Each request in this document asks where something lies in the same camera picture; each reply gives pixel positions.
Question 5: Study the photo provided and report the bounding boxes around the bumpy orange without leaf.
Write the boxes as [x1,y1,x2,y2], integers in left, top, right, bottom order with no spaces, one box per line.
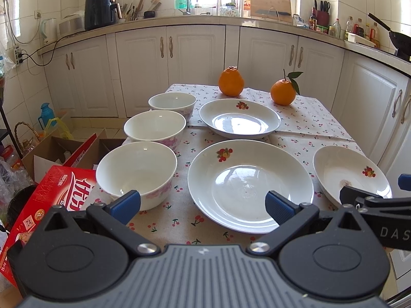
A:
[218,66,245,97]

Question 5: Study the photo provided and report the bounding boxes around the white power strip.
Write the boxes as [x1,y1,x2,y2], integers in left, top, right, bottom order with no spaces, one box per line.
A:
[13,45,23,66]

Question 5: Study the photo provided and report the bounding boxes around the white floral bowl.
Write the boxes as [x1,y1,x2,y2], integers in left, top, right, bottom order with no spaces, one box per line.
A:
[148,92,197,122]
[123,110,186,151]
[96,141,178,211]

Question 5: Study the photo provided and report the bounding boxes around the blue thermos jug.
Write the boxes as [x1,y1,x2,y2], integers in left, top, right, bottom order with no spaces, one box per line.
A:
[38,103,55,129]

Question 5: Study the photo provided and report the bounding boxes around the orange with green leaf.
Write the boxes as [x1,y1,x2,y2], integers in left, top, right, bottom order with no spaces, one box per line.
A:
[270,70,303,107]

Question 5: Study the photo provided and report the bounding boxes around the black air fryer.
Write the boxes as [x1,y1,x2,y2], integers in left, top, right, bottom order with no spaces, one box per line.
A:
[84,0,117,31]

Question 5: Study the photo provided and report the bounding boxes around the large white fruit plate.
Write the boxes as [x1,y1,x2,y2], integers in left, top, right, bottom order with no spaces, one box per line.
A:
[188,140,314,234]

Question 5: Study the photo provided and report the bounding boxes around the black wok pan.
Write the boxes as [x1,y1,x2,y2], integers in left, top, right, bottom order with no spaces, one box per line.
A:
[368,13,411,62]

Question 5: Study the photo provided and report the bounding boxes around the wooden cutting board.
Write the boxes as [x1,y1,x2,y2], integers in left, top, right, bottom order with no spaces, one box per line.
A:
[250,0,293,24]

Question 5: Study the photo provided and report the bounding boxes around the red printed carton box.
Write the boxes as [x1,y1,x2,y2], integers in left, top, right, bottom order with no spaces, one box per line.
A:
[1,166,113,285]

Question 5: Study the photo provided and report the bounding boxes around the wicker basket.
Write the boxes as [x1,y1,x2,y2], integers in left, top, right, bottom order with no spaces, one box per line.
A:
[14,122,41,156]

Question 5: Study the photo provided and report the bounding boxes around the white deep plate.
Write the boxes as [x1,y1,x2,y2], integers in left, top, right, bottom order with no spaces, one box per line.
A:
[313,145,392,207]
[199,99,281,140]

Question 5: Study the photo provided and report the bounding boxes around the cherry print tablecloth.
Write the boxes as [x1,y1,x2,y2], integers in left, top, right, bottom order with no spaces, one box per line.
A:
[127,88,358,246]

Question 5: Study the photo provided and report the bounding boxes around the white rice cooker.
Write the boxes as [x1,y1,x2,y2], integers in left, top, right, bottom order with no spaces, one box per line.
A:
[57,11,84,37]

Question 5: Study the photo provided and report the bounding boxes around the white electric kettle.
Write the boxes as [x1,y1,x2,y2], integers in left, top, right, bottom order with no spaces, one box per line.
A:
[40,18,57,45]

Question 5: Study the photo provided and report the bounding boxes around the brown cardboard box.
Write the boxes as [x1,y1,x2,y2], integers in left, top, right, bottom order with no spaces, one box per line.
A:
[22,129,125,183]

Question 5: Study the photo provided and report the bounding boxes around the red knife block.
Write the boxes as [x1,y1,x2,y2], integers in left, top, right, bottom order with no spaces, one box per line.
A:
[314,0,330,27]

